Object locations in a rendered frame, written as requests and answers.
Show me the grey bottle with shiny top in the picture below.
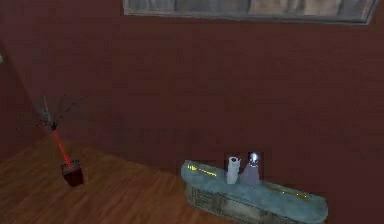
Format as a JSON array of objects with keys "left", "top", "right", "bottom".
[{"left": 239, "top": 152, "right": 262, "bottom": 187}]

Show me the blue grey console table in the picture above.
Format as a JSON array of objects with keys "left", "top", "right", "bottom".
[{"left": 180, "top": 159, "right": 329, "bottom": 224}]

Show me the grey framed window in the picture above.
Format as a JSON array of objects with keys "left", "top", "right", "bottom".
[{"left": 122, "top": 0, "right": 380, "bottom": 26}]

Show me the red stemmed potted house plant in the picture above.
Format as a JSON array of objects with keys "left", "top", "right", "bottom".
[{"left": 17, "top": 94, "right": 88, "bottom": 188}]

